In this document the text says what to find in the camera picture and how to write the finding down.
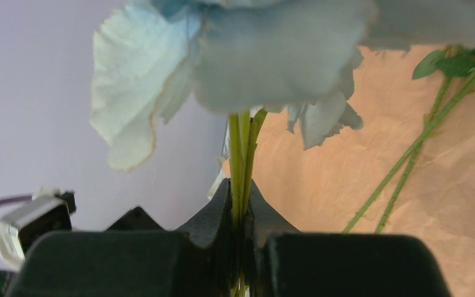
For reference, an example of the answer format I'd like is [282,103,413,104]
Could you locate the blue flower stem bunch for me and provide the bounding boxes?
[90,0,475,297]

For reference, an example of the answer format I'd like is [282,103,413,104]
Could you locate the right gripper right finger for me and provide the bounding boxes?
[243,181,298,296]

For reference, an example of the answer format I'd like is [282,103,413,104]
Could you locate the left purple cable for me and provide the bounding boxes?
[0,194,33,215]

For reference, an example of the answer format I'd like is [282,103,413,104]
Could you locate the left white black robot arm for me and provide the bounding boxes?
[0,207,163,297]

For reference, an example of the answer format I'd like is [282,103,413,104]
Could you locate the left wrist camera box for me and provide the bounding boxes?
[0,189,77,270]

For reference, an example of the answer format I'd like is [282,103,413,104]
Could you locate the cream white rose stem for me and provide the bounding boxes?
[342,45,475,233]

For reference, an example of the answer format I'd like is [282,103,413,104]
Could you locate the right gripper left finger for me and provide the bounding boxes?
[176,178,233,296]

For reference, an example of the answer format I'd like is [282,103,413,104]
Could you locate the peach wrapping paper sheet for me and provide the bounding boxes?
[253,46,475,296]

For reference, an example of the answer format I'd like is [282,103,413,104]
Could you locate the cream ribbon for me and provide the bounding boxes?
[207,156,227,200]

